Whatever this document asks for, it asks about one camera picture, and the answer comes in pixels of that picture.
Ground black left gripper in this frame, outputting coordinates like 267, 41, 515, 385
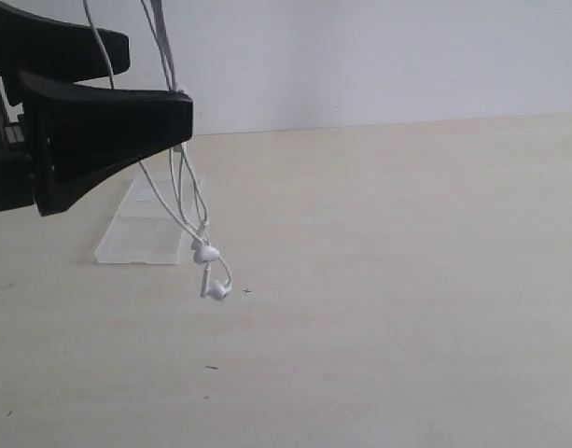
0, 1, 193, 216

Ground clear plastic storage box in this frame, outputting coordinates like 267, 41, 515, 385
94, 174, 189, 265

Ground white wired earphones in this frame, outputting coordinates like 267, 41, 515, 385
82, 0, 233, 302

